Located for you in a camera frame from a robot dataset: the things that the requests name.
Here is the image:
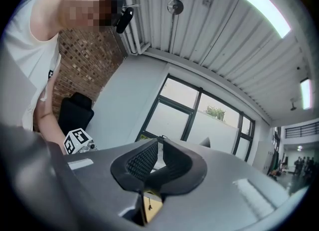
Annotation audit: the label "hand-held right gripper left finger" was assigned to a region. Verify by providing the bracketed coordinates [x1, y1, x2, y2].
[49, 137, 160, 231]

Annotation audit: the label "black balcony railing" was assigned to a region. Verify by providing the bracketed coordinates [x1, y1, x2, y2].
[285, 122, 319, 139]

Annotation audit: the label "person's white shirt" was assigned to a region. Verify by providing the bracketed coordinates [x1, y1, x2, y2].
[1, 0, 62, 132]

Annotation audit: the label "round ceiling detector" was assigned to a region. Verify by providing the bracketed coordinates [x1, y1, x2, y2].
[166, 0, 184, 15]

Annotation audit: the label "person's head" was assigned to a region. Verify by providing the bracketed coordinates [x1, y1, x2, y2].
[58, 0, 125, 30]

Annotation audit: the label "black-framed window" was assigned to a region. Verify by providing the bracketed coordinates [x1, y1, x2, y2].
[136, 73, 256, 162]

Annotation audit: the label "group of people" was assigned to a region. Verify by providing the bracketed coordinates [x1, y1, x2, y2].
[293, 155, 318, 179]

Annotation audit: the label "black head-worn camera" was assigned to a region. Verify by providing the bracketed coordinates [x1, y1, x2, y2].
[115, 6, 135, 34]

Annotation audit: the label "small rectangular ceiling light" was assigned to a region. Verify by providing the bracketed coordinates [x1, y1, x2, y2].
[300, 78, 313, 110]

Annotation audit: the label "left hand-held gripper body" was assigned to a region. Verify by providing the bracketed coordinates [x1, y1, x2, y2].
[63, 129, 97, 155]

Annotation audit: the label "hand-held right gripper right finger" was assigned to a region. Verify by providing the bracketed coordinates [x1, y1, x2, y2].
[146, 137, 292, 231]

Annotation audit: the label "person's left forearm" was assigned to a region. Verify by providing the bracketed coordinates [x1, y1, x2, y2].
[34, 75, 68, 155]

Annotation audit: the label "white ceiling pipes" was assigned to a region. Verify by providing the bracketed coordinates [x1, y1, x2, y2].
[119, 0, 152, 55]

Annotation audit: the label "beige lockers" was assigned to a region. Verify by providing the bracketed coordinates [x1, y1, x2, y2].
[258, 140, 278, 174]

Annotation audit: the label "black office chair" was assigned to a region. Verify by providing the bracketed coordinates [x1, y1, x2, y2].
[58, 92, 95, 137]

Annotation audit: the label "long ceiling light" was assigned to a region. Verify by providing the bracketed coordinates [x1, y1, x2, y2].
[191, 0, 292, 39]

